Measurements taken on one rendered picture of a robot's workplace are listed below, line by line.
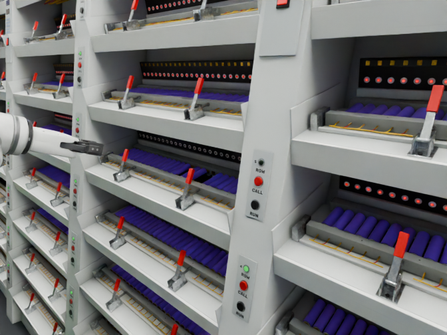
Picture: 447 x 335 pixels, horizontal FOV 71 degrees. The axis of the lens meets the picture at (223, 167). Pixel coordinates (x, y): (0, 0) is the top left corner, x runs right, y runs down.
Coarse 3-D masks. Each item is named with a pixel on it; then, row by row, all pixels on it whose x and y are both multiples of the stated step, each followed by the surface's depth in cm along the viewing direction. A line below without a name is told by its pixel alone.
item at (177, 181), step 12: (108, 156) 101; (120, 156) 99; (144, 168) 88; (156, 168) 87; (168, 180) 82; (180, 180) 79; (192, 180) 78; (204, 192) 74; (216, 192) 71; (228, 192) 70; (216, 204) 69; (228, 204) 69
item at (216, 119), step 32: (160, 64) 95; (192, 64) 86; (224, 64) 79; (96, 96) 97; (128, 96) 92; (160, 96) 82; (192, 96) 79; (224, 96) 75; (160, 128) 74; (192, 128) 66; (224, 128) 60
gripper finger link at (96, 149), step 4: (84, 144) 74; (92, 144) 78; (96, 144) 79; (100, 144) 80; (88, 148) 77; (92, 148) 78; (96, 148) 78; (100, 148) 79; (88, 152) 78; (92, 152) 79; (96, 152) 79; (100, 152) 80
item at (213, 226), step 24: (120, 144) 106; (144, 144) 106; (96, 168) 98; (120, 192) 87; (144, 192) 80; (168, 192) 79; (168, 216) 74; (192, 216) 68; (216, 216) 67; (216, 240) 64
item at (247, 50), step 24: (72, 0) 140; (168, 48) 99; (192, 48) 92; (216, 48) 86; (240, 48) 81; (360, 48) 62; (384, 48) 59; (408, 48) 57; (432, 48) 54; (336, 192) 67; (408, 216) 58
